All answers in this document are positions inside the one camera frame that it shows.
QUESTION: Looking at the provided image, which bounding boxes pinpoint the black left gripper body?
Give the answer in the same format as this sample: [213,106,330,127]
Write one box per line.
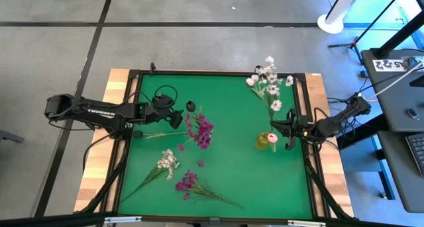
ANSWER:
[150,93,184,130]

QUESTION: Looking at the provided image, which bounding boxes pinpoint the green table mat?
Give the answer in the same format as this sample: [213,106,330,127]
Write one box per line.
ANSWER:
[118,73,314,220]

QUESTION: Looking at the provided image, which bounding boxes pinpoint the dark artificial tulip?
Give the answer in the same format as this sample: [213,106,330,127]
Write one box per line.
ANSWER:
[185,100,203,117]

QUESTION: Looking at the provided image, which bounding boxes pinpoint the bare green stem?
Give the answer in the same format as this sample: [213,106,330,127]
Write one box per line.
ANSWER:
[133,130,189,140]

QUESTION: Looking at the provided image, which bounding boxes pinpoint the yellow glass vase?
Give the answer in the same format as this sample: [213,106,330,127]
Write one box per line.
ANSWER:
[254,131,271,151]

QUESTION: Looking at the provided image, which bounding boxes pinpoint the thin black tripod stand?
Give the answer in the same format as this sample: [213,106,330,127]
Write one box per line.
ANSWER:
[327,0,407,66]

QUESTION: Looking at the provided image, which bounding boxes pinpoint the white artificial flower bunch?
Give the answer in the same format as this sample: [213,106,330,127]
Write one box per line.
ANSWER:
[250,56,295,122]
[121,148,180,203]

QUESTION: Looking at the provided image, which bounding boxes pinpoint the black metal rig frame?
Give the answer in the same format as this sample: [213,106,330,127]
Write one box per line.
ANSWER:
[0,68,408,227]

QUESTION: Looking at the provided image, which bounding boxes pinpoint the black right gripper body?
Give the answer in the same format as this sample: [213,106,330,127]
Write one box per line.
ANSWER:
[285,107,309,152]

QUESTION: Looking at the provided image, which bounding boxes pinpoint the white pillar with round base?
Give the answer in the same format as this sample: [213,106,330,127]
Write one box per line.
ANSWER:
[317,0,365,35]

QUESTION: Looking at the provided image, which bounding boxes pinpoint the white printed label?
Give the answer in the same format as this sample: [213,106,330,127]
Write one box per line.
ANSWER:
[372,58,407,72]

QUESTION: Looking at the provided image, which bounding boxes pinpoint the black floor cables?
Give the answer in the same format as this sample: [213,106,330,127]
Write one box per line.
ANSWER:
[326,97,352,114]

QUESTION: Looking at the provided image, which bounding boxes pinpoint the white cable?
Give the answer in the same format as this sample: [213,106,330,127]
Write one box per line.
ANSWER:
[364,60,424,104]

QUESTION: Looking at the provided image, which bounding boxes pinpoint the dark gray desk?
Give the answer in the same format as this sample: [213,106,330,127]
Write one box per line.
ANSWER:
[378,130,424,214]
[360,48,424,133]

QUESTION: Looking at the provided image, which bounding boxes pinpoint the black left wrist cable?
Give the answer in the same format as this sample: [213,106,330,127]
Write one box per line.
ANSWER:
[154,85,179,106]

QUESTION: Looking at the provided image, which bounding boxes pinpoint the silver metal bracket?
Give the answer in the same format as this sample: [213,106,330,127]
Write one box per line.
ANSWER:
[287,219,327,227]
[104,215,142,224]

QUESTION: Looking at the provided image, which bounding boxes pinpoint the blue desk leg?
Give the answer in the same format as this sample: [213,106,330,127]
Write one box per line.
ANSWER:
[377,159,397,201]

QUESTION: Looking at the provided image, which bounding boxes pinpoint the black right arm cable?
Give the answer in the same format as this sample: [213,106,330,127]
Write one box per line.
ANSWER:
[313,107,332,122]

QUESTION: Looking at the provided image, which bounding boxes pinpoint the thick black pole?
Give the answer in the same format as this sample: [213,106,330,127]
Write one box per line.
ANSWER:
[374,20,424,60]

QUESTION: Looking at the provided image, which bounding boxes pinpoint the black cable bundle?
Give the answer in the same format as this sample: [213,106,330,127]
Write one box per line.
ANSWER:
[76,144,130,214]
[303,147,354,220]

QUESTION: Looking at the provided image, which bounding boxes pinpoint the gray furniture foot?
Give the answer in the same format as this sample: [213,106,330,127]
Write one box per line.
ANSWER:
[0,129,25,144]

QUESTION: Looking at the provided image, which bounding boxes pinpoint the black keyboard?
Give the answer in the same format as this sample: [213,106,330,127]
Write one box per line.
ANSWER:
[405,132,424,179]

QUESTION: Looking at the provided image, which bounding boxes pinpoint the purple artificial flower bunch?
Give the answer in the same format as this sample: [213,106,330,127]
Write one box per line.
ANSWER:
[174,169,244,210]
[184,111,215,151]

